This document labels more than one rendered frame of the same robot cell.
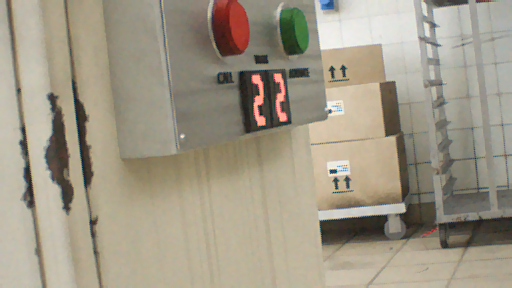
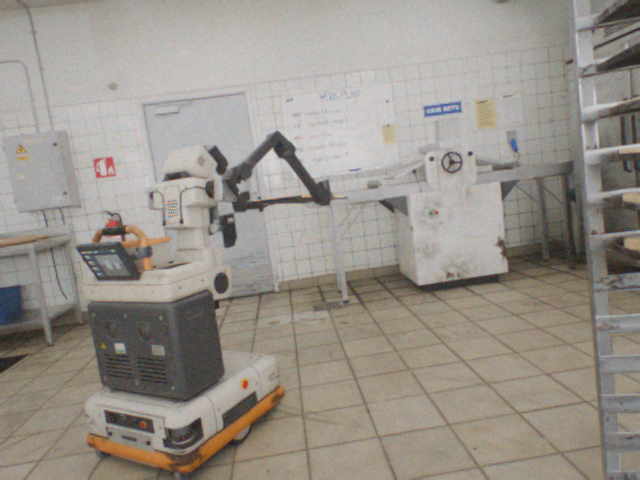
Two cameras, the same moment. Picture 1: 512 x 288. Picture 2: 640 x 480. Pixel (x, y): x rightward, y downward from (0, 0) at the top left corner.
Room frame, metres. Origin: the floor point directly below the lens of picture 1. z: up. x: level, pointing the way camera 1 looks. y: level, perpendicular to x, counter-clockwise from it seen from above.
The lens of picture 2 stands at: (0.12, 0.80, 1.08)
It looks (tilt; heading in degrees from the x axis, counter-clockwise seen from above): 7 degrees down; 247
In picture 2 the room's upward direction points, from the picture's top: 8 degrees counter-clockwise
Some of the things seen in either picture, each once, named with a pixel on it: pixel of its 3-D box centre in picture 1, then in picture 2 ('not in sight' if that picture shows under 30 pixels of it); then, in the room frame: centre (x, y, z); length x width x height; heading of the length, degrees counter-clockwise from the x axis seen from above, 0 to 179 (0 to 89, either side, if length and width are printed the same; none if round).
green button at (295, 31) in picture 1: (289, 31); not in sight; (0.58, -0.03, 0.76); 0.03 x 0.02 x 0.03; 158
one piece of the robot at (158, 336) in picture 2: not in sight; (158, 315); (0.01, -1.39, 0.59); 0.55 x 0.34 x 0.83; 126
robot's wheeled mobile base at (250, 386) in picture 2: not in sight; (188, 399); (-0.06, -1.44, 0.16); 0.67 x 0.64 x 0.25; 36
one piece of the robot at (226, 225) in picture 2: not in sight; (207, 227); (-0.30, -1.61, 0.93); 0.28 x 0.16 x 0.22; 126
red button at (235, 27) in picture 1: (226, 28); not in sight; (0.49, 0.01, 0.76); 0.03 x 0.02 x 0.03; 158
